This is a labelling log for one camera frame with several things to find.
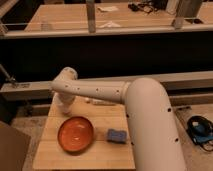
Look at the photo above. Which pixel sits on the white crumpled paper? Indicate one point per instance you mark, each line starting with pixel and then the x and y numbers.
pixel 110 24

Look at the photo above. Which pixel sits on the orange bowl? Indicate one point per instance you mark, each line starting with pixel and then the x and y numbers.
pixel 75 134

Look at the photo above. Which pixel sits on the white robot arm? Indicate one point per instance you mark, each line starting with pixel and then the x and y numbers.
pixel 153 132

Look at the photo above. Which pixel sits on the white plastic bottle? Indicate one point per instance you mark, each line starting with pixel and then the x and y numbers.
pixel 98 102

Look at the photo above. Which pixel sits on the white paper sheet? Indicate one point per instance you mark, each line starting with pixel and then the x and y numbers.
pixel 107 9

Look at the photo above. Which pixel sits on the grey metal post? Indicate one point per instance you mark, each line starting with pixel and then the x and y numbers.
pixel 187 11
pixel 90 7

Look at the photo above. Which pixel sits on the grey metal post right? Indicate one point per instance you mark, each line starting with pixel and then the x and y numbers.
pixel 187 11

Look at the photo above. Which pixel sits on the blue sponge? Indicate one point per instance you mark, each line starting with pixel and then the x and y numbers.
pixel 117 136

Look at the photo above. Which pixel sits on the clear plastic cup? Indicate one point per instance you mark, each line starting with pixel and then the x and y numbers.
pixel 45 26

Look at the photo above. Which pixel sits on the white ceramic cup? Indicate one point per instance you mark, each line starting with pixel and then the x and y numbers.
pixel 64 108

